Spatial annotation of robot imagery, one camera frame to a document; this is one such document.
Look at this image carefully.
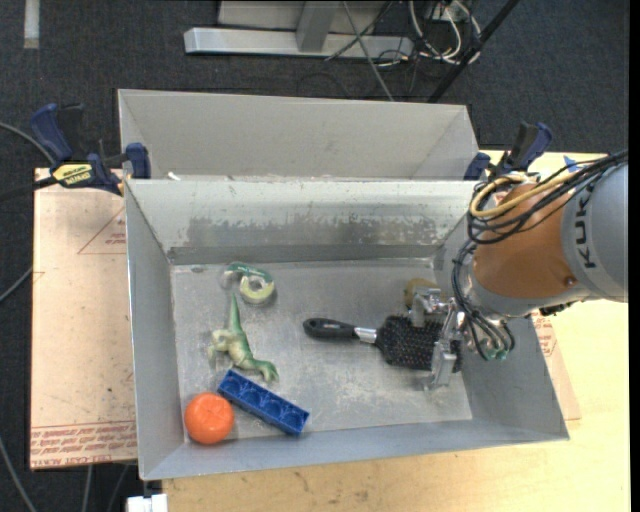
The orange toy fruit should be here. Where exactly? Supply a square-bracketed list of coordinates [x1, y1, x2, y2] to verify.
[183, 392, 236, 446]

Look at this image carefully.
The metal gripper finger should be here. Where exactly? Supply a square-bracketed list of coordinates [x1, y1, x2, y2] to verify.
[411, 287, 453, 329]
[426, 339, 460, 392]

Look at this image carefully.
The black hairbrush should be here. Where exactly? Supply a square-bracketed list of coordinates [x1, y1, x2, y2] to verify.
[302, 314, 464, 374]

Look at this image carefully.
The grey metal bin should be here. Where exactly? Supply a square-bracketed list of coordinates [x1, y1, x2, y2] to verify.
[117, 88, 571, 482]

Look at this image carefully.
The green toy dinosaur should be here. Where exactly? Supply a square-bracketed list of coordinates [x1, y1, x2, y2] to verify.
[206, 293, 280, 385]

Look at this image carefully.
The blue flat block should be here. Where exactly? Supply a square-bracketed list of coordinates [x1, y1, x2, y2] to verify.
[217, 368, 311, 437]

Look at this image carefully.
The brown cardboard board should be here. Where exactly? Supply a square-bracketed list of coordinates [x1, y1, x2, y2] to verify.
[29, 167, 584, 471]

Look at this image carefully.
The green tape dispenser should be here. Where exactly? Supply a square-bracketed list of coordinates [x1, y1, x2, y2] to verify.
[219, 261, 277, 306]

